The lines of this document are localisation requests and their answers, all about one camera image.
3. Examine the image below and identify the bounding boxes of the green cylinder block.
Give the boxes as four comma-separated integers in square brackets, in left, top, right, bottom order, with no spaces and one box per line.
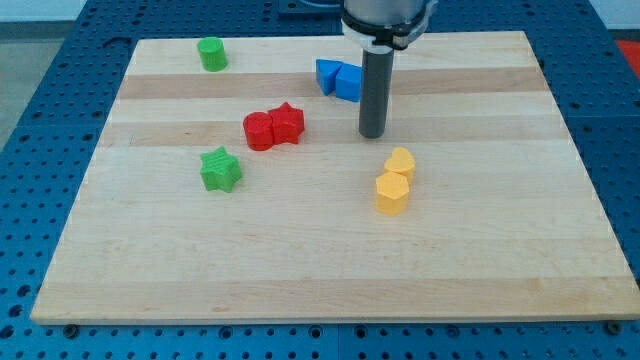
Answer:
[197,37,227,72]

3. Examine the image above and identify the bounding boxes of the blue cube block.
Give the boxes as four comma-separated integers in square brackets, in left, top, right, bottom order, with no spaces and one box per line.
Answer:
[335,63,362,102]

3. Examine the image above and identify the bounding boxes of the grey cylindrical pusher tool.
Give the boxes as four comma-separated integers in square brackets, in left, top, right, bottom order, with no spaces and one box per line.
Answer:
[359,50,394,139]

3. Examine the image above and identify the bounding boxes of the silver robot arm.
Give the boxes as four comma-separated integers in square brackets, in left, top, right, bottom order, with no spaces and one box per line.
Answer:
[341,0,438,54]

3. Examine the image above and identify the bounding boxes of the red star block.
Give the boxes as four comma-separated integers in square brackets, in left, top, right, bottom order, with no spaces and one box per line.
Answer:
[268,102,305,145]

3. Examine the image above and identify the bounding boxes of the yellow hexagon block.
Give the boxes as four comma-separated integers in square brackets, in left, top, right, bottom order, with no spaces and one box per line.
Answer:
[375,172,410,216]

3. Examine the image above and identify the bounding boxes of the green star block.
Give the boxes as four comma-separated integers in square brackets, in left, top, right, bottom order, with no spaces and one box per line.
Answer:
[200,146,242,193]

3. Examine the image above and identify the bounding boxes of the wooden board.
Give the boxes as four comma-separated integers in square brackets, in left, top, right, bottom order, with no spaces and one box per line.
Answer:
[31,31,639,325]

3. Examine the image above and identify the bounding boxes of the red cylinder block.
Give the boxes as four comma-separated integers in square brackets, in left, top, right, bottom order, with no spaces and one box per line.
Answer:
[243,112,274,151]

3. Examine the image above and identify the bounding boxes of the blue triangle block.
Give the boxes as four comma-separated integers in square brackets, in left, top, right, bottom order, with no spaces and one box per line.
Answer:
[316,59,343,96]

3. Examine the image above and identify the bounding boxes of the yellow heart block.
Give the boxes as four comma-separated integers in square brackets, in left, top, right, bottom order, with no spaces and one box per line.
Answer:
[384,147,416,184]

